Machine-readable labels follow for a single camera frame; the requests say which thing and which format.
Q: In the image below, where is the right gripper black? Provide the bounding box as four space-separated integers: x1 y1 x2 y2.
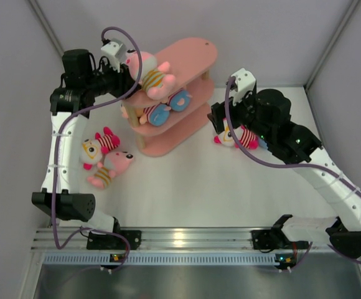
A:
208 89 273 143

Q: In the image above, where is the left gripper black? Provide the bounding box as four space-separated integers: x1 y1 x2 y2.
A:
84 58 141 100

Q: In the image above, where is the large pink frog plush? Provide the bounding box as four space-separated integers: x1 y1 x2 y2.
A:
125 49 176 100

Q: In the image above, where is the orange-head blue-body plush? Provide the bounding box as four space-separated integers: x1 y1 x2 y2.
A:
258 138 268 150

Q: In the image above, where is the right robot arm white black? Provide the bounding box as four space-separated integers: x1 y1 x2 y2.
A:
207 88 361 259

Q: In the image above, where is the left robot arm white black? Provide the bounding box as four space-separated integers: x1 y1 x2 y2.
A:
32 49 136 249

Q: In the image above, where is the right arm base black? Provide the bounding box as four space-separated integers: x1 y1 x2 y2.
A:
251 229 309 252

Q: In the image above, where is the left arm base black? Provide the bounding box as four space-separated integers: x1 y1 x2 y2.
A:
87 230 142 250

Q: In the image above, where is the blue plush on shelf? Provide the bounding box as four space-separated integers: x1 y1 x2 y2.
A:
167 88 192 112
138 103 171 126

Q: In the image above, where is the pink three-tier shelf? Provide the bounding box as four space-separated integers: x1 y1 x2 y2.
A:
121 37 217 157

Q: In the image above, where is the right white glasses plush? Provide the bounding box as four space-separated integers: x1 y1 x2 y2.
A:
213 121 259 150

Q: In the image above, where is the white glasses plush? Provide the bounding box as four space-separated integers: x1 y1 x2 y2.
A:
80 126 121 170
213 121 259 150

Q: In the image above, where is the left white glasses plush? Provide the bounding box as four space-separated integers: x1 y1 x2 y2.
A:
80 126 121 170

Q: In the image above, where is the small pink frog plush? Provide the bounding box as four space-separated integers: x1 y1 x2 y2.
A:
87 151 134 189

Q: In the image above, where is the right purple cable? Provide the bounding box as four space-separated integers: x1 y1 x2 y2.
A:
224 77 361 275

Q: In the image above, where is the purple cable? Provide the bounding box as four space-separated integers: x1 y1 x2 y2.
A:
224 77 361 275
51 27 144 275

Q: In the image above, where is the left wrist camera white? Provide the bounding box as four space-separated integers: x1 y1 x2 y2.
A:
101 39 126 72

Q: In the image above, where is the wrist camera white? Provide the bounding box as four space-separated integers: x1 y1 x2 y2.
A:
101 39 126 72
230 68 256 107

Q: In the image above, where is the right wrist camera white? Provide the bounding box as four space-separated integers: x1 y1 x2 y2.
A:
230 68 256 107

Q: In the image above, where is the aluminium mounting rail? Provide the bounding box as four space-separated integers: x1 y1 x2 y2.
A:
30 226 361 250

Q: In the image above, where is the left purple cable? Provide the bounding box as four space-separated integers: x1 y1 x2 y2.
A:
51 27 144 275

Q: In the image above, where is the slotted cable duct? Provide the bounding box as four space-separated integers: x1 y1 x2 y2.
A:
43 252 294 266

